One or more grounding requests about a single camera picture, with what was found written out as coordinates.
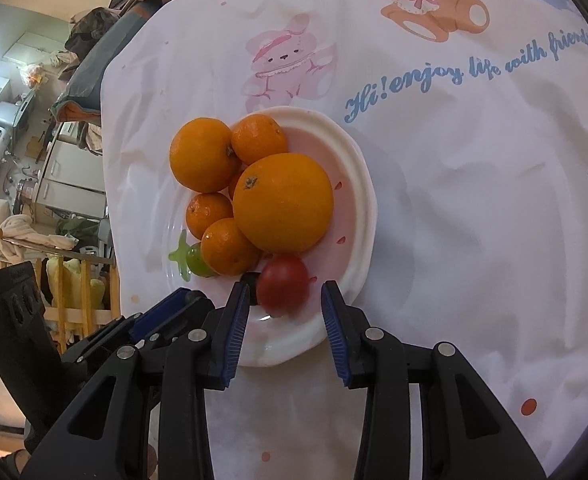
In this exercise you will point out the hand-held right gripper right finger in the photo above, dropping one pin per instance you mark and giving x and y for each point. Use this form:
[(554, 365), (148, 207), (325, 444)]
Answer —
[(334, 335)]

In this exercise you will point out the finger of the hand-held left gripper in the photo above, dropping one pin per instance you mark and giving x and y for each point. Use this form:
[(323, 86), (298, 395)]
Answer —
[(164, 310), (99, 337)]

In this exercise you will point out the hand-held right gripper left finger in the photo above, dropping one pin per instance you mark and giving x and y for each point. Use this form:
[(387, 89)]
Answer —
[(236, 330)]

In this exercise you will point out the dark grape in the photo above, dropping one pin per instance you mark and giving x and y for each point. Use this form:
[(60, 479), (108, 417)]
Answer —
[(250, 277)]

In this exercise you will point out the green grape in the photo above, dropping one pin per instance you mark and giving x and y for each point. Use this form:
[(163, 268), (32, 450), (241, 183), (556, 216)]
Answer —
[(201, 260)]

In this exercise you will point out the red cherry tomato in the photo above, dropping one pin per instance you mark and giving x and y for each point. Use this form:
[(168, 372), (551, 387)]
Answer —
[(284, 285)]

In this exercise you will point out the pink strawberry-shaped plate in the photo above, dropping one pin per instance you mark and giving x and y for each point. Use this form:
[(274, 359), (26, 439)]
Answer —
[(344, 260)]

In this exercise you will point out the medium orange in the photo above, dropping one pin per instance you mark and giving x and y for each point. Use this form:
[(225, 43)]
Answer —
[(204, 154)]

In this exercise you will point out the wooden railing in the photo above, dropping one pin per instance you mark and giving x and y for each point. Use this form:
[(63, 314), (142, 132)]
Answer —
[(62, 285)]

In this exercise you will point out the yellow-green cloth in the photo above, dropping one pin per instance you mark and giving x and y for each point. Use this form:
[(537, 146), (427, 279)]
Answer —
[(76, 280)]

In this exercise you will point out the small tangerine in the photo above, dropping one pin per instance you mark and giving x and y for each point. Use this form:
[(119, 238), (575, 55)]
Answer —
[(208, 212)]

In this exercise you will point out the metal pot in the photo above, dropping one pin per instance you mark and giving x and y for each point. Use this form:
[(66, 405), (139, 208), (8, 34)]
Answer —
[(27, 191)]

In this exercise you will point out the large orange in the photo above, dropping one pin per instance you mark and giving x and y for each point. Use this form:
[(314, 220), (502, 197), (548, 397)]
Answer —
[(284, 202)]

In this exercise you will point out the kitchen cabinet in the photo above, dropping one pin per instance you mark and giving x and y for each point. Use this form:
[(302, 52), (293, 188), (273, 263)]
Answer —
[(69, 180)]

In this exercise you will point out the floral cloth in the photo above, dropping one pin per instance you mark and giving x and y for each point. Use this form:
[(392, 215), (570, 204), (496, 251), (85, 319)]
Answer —
[(94, 137)]

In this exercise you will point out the white printed blanket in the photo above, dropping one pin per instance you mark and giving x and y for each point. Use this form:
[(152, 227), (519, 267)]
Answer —
[(473, 185)]

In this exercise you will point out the grey-blue cushion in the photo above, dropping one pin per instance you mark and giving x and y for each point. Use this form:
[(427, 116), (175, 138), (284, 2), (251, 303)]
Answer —
[(94, 75)]

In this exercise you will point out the orange plastic bag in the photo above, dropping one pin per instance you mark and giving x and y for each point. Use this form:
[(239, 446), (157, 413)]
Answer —
[(33, 74)]

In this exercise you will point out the pile of clothes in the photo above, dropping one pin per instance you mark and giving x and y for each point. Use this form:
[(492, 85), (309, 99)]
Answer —
[(91, 30)]

